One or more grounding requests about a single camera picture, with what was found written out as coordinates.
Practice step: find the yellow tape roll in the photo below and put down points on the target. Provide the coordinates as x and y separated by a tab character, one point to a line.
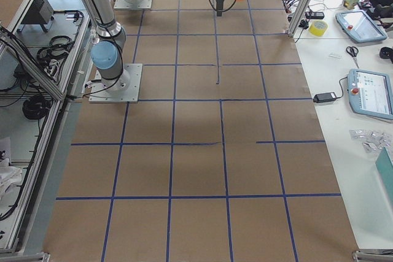
318	28

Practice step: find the upper teach pendant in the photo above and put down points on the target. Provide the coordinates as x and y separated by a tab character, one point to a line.
360	27

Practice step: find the teach pendant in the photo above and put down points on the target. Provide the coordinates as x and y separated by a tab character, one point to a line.
370	93
360	27

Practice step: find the black scissors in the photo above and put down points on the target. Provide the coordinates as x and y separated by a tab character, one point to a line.
353	52

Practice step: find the black power adapter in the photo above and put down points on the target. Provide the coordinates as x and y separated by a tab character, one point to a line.
324	97

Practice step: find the lower teach pendant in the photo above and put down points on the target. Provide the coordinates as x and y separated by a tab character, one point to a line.
370	93

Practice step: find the bag of screws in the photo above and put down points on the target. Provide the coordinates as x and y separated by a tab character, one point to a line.
372	141

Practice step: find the teal box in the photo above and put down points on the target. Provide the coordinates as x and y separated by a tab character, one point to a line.
384	167

